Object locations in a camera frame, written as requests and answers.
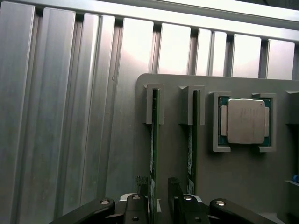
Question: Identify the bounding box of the green RAM stick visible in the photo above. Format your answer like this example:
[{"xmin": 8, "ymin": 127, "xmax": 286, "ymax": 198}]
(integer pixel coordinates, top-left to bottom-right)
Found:
[
  {"xmin": 186, "ymin": 90, "xmax": 202, "ymax": 196},
  {"xmin": 147, "ymin": 89, "xmax": 162, "ymax": 224}
]

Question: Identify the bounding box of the grey plastic parts rack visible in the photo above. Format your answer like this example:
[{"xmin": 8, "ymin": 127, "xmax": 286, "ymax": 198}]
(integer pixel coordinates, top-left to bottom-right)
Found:
[{"xmin": 134, "ymin": 73, "xmax": 299, "ymax": 224}]

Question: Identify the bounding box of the silver CPU on green board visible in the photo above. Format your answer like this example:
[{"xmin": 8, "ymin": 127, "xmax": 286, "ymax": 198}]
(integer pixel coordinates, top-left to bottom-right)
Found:
[{"xmin": 218, "ymin": 96, "xmax": 273, "ymax": 147}]

